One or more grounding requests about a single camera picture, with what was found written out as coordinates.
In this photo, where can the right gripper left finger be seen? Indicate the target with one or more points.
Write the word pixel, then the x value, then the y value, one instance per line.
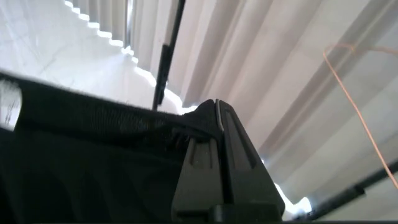
pixel 199 193

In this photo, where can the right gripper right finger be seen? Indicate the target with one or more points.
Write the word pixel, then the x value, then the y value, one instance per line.
pixel 258 199

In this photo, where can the black short-sleeved shirt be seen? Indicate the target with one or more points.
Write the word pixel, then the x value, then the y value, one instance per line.
pixel 77 155

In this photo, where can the black clothes rack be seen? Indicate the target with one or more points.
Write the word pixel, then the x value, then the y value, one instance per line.
pixel 164 68

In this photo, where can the pink clothes hanger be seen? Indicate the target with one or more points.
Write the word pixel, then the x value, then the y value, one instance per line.
pixel 357 111

